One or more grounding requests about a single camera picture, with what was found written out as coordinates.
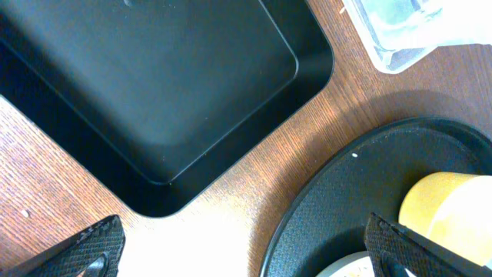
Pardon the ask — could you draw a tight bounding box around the round black serving tray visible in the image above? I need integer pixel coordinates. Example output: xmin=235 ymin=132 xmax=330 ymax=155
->
xmin=260 ymin=118 xmax=491 ymax=276

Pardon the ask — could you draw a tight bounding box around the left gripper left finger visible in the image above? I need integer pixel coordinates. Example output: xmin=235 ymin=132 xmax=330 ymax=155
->
xmin=1 ymin=215 xmax=125 ymax=277

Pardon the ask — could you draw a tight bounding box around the yellow bowl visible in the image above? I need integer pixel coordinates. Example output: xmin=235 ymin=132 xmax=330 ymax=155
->
xmin=398 ymin=172 xmax=491 ymax=266

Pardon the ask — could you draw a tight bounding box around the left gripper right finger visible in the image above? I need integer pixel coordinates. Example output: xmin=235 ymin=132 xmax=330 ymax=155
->
xmin=364 ymin=213 xmax=491 ymax=277

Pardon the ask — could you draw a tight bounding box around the grey plate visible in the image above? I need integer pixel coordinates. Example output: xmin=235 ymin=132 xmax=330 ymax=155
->
xmin=315 ymin=250 xmax=418 ymax=277

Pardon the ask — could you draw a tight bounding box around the black rectangular tray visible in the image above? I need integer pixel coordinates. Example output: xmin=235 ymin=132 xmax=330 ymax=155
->
xmin=1 ymin=0 xmax=334 ymax=218

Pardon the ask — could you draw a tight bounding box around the clear plastic waste bin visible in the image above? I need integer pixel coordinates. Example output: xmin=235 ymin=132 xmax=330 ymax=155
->
xmin=343 ymin=0 xmax=491 ymax=74

